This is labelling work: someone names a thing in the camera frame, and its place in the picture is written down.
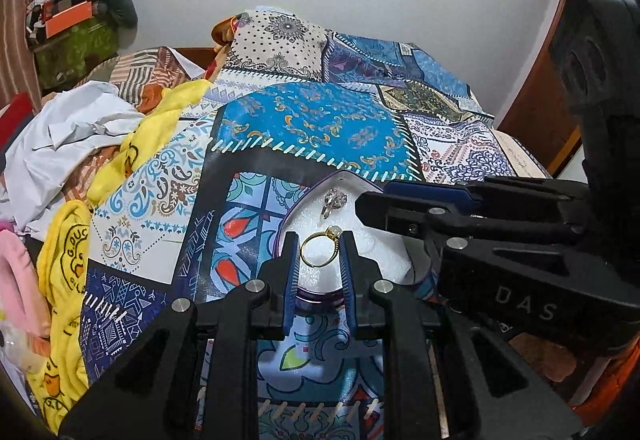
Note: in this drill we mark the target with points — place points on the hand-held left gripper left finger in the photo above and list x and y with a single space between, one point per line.
290 280

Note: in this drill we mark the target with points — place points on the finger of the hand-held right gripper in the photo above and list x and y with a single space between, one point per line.
395 215
425 190

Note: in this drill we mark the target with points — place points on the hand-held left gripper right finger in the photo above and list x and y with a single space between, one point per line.
349 280

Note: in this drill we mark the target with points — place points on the heart-shaped jewelry box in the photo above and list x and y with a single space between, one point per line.
382 252

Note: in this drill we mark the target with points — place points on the orange brown cloth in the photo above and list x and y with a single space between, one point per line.
575 370

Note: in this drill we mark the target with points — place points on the patchwork printed blanket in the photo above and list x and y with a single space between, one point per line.
310 119

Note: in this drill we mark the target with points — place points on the yellow duck print cloth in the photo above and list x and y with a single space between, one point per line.
65 245

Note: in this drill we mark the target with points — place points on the orange satin pillow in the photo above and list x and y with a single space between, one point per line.
227 27

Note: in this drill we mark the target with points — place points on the brown striped bedsheet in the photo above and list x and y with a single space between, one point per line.
145 74

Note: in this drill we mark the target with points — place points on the pink cloth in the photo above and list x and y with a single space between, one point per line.
20 280

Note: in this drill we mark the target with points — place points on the white crumpled cloth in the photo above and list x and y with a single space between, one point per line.
60 134

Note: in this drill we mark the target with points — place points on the clear plastic bag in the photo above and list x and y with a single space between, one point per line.
15 355

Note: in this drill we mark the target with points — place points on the green patterned bag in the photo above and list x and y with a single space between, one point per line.
75 52

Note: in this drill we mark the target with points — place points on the red cloth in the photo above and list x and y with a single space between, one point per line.
15 112

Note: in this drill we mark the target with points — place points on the orange flat box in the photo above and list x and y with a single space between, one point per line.
67 18

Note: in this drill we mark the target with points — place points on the striped brown curtain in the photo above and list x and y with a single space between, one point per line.
20 34

